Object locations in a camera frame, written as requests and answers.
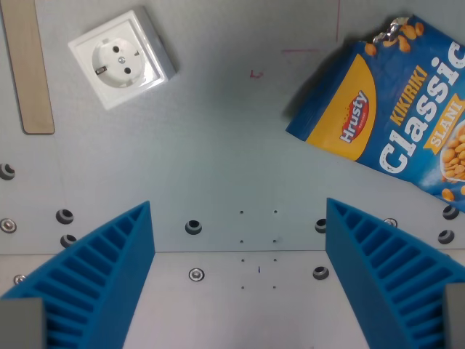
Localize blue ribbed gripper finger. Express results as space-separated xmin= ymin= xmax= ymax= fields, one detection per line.
xmin=0 ymin=200 xmax=156 ymax=349
xmin=325 ymin=197 xmax=465 ymax=349

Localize white wall power socket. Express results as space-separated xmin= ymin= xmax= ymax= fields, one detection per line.
xmin=67 ymin=5 xmax=179 ymax=111

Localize light wooden strip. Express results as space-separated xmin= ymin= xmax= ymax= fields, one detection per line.
xmin=0 ymin=0 xmax=56 ymax=135

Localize blue Hrusty Classic peanut bag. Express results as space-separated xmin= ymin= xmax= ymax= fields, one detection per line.
xmin=285 ymin=14 xmax=465 ymax=214

